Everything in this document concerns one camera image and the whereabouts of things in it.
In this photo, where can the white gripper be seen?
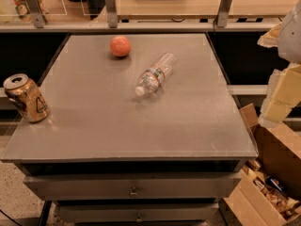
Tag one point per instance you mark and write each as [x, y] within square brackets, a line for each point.
[291, 37]

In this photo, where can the clear plastic water bottle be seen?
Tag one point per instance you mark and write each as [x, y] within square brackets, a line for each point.
[152, 78]

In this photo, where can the orange soda can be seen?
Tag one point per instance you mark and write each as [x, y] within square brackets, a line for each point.
[24, 93]

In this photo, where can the blue snack packet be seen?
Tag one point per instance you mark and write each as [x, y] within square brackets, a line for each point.
[275, 183]

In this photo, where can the cardboard box of snacks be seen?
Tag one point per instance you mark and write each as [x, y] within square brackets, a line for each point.
[280, 156]

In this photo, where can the grey drawer cabinet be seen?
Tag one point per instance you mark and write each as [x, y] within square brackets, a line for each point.
[182, 146]

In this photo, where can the orange ball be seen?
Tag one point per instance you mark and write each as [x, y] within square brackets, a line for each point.
[120, 46]

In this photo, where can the upper drawer knob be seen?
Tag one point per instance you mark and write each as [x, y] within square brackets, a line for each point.
[133, 193]

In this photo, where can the right metal bracket post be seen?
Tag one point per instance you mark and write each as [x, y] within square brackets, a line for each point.
[223, 13]

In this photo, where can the metal bracket post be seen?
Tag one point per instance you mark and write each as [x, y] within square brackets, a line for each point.
[36, 13]
[223, 13]
[111, 11]

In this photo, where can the middle metal bracket post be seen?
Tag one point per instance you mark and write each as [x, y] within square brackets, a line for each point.
[111, 11]

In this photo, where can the left metal bracket post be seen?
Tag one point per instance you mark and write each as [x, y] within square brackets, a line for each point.
[36, 13]

